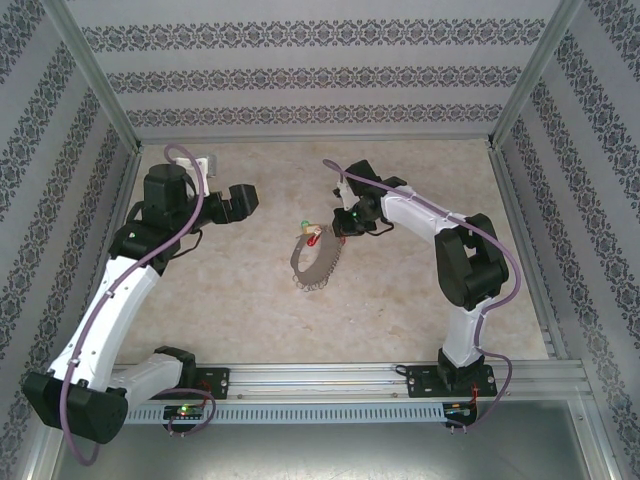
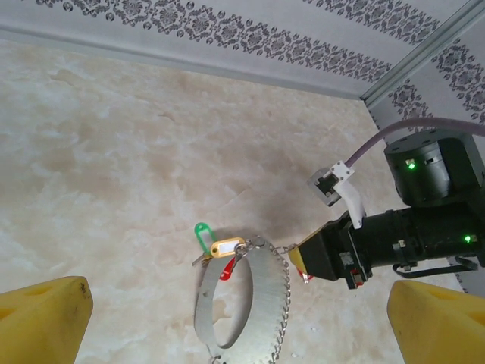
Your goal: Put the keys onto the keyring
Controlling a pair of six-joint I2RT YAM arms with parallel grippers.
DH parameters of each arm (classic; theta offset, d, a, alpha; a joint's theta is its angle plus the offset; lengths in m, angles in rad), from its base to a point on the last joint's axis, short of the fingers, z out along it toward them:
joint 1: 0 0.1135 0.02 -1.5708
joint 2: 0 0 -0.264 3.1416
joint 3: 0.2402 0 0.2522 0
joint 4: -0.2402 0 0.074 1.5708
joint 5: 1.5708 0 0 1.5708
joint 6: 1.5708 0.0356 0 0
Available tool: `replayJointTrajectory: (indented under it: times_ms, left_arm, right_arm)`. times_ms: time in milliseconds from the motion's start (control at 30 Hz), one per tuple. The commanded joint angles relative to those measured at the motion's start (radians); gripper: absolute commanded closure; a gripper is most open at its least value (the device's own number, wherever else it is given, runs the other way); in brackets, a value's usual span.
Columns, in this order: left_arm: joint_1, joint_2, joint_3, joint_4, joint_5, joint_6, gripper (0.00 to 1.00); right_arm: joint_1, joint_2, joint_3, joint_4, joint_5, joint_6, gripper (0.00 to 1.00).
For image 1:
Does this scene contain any grey beaded necklace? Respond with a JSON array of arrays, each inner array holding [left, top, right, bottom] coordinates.
[[289, 227, 347, 292]]

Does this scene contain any sheet metal panel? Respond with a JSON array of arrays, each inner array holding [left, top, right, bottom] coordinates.
[[47, 422, 614, 480]]

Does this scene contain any purple cable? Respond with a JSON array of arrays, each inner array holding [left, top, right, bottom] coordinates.
[[322, 158, 524, 436], [59, 143, 217, 466]]

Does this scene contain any aluminium frame crossbar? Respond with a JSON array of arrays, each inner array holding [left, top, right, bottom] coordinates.
[[134, 132, 496, 147]]

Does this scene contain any aluminium frame post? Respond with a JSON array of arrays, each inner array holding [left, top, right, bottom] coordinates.
[[487, 0, 586, 149], [42, 0, 144, 154]]

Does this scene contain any aluminium mounting rail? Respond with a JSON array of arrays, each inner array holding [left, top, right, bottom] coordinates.
[[49, 363, 586, 401]]

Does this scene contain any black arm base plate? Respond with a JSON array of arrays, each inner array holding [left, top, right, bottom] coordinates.
[[407, 363, 499, 400], [141, 367, 231, 401]]

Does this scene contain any slotted grey cable duct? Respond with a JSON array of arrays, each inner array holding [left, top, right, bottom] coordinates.
[[67, 403, 446, 424]]

